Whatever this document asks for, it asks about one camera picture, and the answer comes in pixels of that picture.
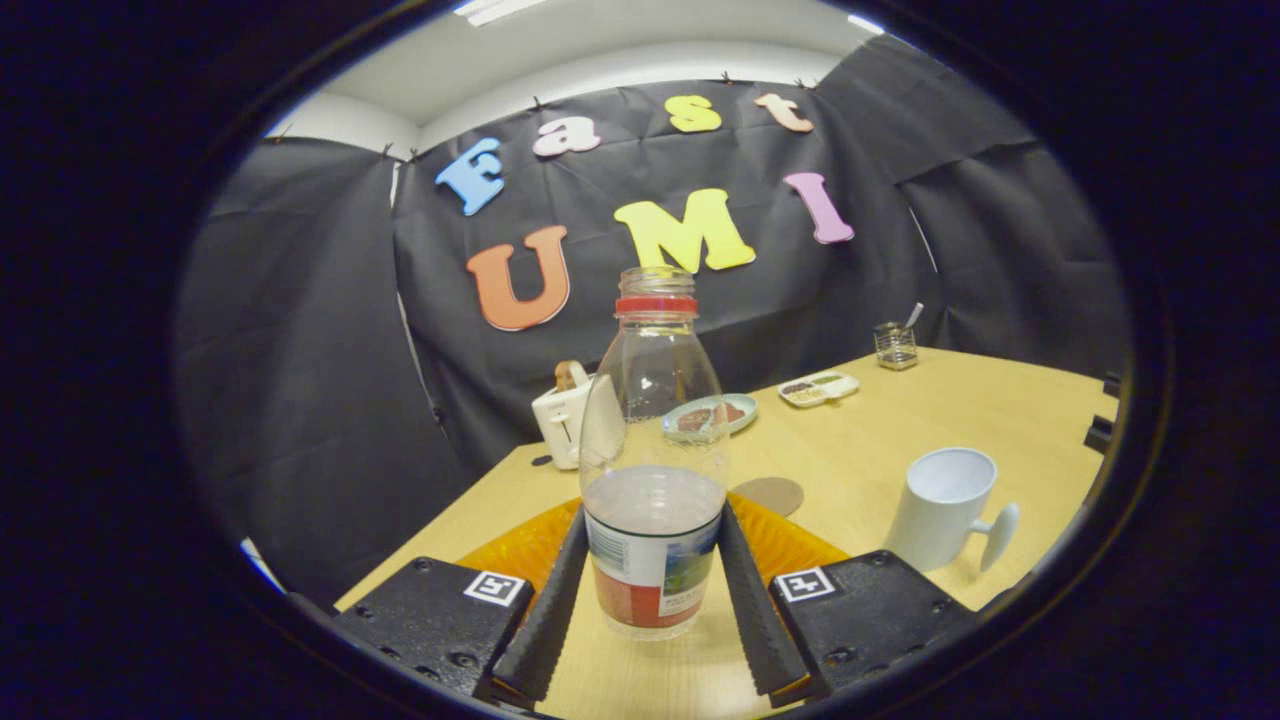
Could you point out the round brown coaster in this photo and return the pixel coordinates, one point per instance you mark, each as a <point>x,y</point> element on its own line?
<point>775,496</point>

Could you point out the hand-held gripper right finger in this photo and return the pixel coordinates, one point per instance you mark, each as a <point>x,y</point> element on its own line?
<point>755,610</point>

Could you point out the large ceiling light panel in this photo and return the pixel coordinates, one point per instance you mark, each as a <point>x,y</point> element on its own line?
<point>495,10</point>

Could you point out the white divided spice tray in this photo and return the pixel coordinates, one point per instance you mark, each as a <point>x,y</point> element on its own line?
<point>840,385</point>

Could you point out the wooden table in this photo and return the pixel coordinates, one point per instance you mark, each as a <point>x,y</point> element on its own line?
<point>880,420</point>

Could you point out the white toaster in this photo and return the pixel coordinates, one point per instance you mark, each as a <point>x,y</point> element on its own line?
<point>558,420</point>

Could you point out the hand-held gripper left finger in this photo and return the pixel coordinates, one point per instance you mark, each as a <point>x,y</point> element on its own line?
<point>555,610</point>

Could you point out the light green plate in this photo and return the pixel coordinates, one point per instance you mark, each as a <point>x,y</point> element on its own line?
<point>746,412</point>

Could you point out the metal mesh holder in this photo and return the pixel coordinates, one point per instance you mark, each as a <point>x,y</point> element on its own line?
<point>895,348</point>

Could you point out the metal spoon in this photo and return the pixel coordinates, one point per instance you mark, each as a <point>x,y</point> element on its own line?
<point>914,315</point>

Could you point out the brown meat slice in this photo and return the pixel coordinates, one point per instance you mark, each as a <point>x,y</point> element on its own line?
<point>728,412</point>
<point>693,419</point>

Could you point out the clear juice bottle red label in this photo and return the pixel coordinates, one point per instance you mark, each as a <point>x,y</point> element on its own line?
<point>655,590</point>

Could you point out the white cup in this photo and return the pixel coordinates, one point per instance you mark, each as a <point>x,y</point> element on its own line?
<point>935,520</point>

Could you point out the black table clamp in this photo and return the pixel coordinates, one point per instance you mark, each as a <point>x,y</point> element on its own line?
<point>1099,435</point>
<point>1112,384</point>

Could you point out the small ceiling light panel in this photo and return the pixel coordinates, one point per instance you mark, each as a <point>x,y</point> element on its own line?
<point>866,24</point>

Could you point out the bread slice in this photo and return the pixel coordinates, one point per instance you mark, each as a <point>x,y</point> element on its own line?
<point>570,377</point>

